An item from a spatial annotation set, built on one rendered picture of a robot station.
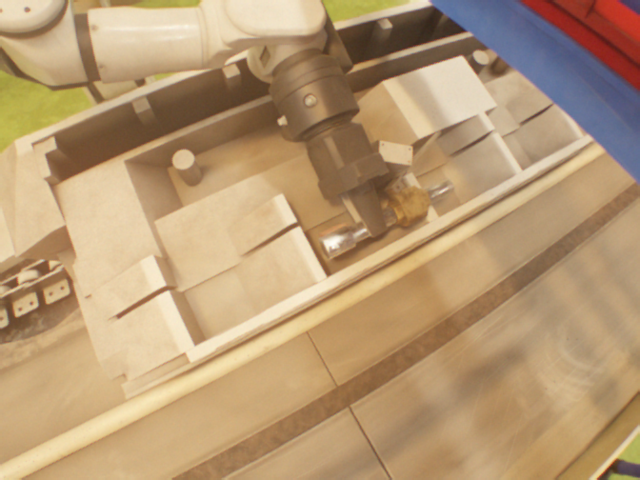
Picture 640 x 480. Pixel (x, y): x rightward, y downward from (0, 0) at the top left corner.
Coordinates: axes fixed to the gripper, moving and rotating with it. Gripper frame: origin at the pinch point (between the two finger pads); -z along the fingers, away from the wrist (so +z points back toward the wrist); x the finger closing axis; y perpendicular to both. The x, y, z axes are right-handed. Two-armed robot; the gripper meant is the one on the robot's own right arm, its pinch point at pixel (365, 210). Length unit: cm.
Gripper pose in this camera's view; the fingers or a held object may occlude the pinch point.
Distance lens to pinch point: 42.6
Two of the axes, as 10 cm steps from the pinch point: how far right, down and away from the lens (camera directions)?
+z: -4.2, -9.0, -1.2
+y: -8.6, 4.3, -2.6
